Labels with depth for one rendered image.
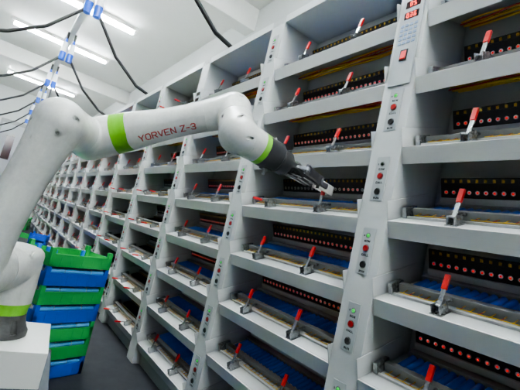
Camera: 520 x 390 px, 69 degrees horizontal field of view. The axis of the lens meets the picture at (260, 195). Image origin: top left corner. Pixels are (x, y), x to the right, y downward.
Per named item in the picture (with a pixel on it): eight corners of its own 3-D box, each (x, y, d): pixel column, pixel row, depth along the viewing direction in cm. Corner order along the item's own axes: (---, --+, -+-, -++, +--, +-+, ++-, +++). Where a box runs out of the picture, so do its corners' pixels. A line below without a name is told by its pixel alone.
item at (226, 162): (241, 170, 165) (239, 138, 164) (184, 172, 215) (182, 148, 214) (278, 167, 177) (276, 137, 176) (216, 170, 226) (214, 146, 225)
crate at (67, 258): (48, 266, 157) (53, 247, 158) (24, 255, 168) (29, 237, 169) (109, 270, 182) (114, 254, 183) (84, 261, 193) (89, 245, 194)
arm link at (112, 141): (59, 158, 104) (54, 116, 106) (82, 167, 117) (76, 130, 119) (125, 145, 105) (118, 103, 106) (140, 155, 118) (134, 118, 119)
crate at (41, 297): (36, 305, 155) (42, 285, 156) (12, 292, 166) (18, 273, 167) (100, 304, 180) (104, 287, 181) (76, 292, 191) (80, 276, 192)
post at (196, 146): (131, 363, 201) (211, 57, 222) (126, 356, 209) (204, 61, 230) (166, 364, 213) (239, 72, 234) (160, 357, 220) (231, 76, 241)
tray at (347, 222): (359, 234, 105) (357, 199, 105) (242, 216, 155) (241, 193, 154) (403, 223, 117) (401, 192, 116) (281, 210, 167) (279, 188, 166)
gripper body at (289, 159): (264, 170, 114) (285, 183, 119) (281, 169, 107) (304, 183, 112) (271, 148, 115) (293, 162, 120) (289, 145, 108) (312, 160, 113)
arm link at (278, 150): (278, 130, 105) (259, 134, 113) (263, 169, 103) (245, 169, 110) (293, 141, 108) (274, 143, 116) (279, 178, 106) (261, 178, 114)
